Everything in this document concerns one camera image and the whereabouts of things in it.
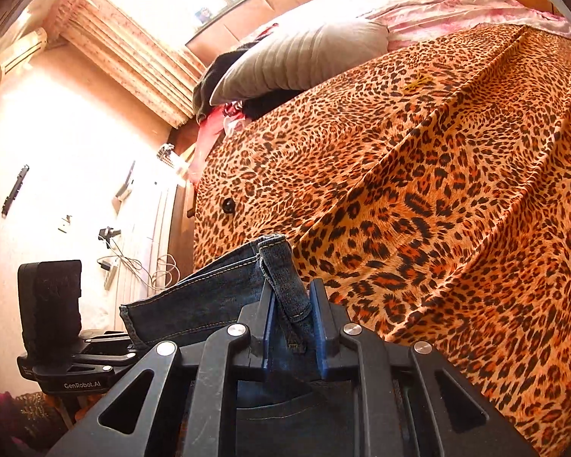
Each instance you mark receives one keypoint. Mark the black wall bracket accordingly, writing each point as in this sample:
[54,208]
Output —
[15,190]

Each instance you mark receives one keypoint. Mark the red patterned cloth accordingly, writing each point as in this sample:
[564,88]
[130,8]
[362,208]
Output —
[24,419]

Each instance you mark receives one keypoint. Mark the beige pleated curtain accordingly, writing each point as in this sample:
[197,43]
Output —
[133,57]

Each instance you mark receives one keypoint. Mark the white power strip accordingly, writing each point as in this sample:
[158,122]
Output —
[110,273]

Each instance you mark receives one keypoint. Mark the black plug adapter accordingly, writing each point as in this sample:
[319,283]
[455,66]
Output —
[108,233]

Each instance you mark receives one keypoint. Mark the pink satin cloth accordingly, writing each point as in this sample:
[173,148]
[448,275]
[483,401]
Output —
[209,128]

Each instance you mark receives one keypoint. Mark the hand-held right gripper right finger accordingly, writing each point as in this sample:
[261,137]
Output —
[319,342]

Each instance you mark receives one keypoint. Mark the black round button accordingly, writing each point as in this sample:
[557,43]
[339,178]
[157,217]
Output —
[229,205]

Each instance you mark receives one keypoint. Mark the white air conditioner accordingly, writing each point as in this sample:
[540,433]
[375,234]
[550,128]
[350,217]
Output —
[21,52]

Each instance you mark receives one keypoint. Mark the wall socket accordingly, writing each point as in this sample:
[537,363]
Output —
[66,223]

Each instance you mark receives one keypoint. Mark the dark cloth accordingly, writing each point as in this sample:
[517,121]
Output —
[214,76]

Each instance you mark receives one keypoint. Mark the small picture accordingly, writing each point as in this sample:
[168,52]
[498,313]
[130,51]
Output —
[203,15]

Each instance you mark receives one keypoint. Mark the pink white quilt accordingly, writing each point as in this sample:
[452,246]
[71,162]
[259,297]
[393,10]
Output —
[447,4]

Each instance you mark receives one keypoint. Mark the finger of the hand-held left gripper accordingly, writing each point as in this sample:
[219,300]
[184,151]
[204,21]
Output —
[104,352]

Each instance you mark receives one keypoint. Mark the leopard print bedspread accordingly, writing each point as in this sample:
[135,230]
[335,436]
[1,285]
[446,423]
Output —
[433,200]

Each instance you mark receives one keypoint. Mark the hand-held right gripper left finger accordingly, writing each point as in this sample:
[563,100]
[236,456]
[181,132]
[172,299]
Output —
[268,342]

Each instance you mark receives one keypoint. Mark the wooden bed frame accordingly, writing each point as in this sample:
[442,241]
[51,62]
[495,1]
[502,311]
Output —
[181,228]

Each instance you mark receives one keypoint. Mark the blue denim pants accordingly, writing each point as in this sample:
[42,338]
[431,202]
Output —
[219,295]

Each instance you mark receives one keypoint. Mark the grey wall bracket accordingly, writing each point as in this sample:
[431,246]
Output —
[124,185]

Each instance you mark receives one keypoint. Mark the grey ribbed pillow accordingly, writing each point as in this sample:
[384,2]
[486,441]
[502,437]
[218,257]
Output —
[304,57]

